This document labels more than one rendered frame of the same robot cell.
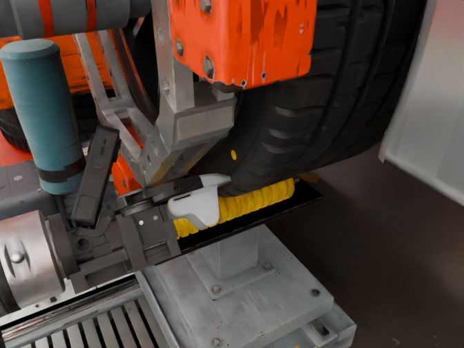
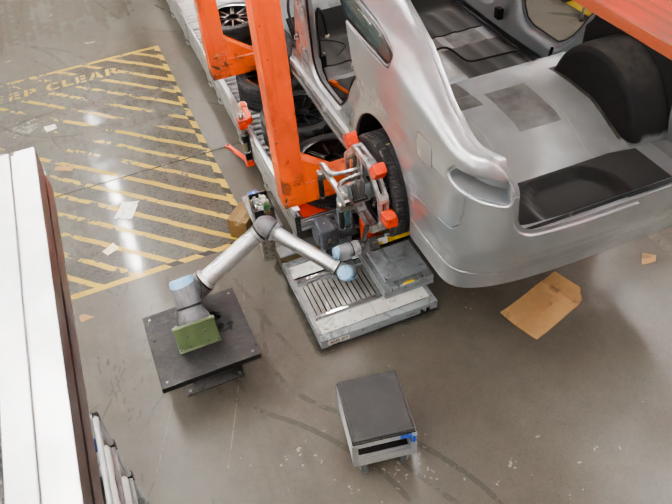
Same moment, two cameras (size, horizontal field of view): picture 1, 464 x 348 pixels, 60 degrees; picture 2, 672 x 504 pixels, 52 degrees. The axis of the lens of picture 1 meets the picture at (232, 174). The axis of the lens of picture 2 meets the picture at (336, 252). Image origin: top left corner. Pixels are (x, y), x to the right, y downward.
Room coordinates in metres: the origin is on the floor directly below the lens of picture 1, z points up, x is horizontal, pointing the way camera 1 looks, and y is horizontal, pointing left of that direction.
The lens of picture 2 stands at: (-2.72, -0.29, 3.51)
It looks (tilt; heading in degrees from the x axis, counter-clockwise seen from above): 44 degrees down; 12
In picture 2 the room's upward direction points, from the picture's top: 6 degrees counter-clockwise
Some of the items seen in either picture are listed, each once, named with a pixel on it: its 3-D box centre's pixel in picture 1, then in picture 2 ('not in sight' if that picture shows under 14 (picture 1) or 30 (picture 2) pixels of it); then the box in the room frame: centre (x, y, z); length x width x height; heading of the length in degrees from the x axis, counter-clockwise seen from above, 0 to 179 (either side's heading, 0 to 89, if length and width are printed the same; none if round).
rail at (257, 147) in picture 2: not in sight; (250, 135); (1.96, 1.30, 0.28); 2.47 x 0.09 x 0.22; 30
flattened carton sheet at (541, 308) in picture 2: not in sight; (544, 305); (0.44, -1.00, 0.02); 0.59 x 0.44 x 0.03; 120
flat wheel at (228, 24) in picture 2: not in sight; (234, 25); (3.75, 1.86, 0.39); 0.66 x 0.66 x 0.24
